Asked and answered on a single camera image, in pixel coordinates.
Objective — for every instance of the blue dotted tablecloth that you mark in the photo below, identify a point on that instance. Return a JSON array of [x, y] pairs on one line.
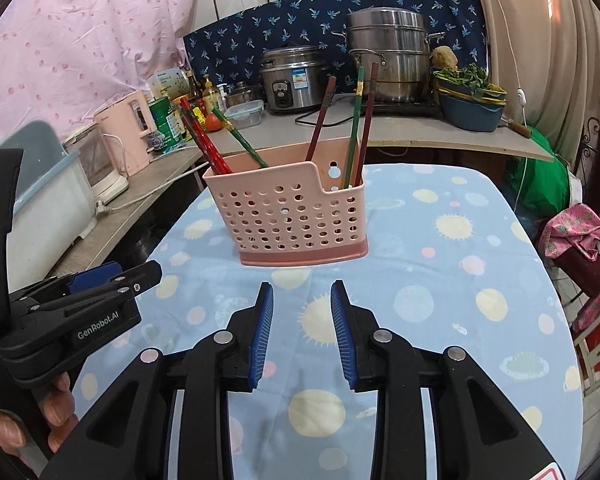
[[430, 260]]

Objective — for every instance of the red tomato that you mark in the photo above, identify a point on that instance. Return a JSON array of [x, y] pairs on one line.
[[214, 121]]

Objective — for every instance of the pink perforated utensil basket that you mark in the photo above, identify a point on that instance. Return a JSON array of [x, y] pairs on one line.
[[280, 210]]

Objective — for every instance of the glass container blue lid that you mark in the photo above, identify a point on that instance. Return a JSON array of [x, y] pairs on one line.
[[245, 114]]

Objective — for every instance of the dark red chopstick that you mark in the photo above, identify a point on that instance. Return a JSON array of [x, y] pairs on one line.
[[369, 110], [321, 117]]

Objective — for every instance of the pink floral cloth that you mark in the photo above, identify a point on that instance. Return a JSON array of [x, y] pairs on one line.
[[575, 230]]

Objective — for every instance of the person's left hand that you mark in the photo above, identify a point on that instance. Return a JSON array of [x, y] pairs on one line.
[[60, 410]]

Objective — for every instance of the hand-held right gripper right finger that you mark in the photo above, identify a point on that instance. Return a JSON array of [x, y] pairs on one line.
[[341, 335]]

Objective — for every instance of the steel steamer pot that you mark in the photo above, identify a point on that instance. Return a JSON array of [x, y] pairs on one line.
[[395, 55]]

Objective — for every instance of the beige curtain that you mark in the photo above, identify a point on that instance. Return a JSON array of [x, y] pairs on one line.
[[540, 35]]

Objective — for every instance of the steel rice cooker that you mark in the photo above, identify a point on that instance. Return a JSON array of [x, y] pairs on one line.
[[290, 80]]

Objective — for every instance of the small steel pot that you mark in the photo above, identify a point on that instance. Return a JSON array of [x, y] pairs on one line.
[[242, 94]]

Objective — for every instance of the dark sauce bottle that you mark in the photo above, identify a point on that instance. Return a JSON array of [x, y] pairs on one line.
[[192, 87]]

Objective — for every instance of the green plastic bag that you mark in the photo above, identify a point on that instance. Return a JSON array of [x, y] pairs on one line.
[[540, 175]]

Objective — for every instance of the yellow green strainer basket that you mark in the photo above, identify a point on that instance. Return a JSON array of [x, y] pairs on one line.
[[495, 94]]

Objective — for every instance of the pink dotted curtain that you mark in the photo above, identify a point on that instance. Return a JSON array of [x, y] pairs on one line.
[[80, 35]]

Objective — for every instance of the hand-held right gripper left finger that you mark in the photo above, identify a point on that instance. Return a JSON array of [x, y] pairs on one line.
[[262, 335]]

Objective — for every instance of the white blue storage tub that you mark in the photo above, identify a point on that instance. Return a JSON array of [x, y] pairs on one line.
[[55, 200]]

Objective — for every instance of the blue plastic basin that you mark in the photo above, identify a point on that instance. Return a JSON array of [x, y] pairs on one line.
[[470, 117]]

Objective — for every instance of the white clear-top appliance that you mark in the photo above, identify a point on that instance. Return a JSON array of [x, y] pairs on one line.
[[97, 165]]

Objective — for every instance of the white carton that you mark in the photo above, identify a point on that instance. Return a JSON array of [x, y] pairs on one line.
[[167, 82]]

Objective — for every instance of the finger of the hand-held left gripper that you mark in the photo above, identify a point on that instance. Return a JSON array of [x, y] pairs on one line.
[[97, 276], [100, 320]]

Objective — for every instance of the navy leaf-print cloth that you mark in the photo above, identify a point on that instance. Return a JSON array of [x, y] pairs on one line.
[[240, 30]]

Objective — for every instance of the wooden counter board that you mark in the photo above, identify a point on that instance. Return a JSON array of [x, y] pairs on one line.
[[430, 132]]

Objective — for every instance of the pink electric kettle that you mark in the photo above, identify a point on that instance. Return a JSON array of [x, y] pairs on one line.
[[125, 130]]

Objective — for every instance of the wooden side counter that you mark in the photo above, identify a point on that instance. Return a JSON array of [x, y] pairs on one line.
[[145, 185]]

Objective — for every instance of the green chopstick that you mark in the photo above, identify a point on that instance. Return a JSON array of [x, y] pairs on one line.
[[355, 120], [240, 140]]

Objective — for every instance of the black induction cooker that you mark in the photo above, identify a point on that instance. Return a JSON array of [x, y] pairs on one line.
[[405, 107]]

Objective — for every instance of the yellow oil bottle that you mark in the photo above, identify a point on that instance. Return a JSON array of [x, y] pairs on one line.
[[211, 92]]

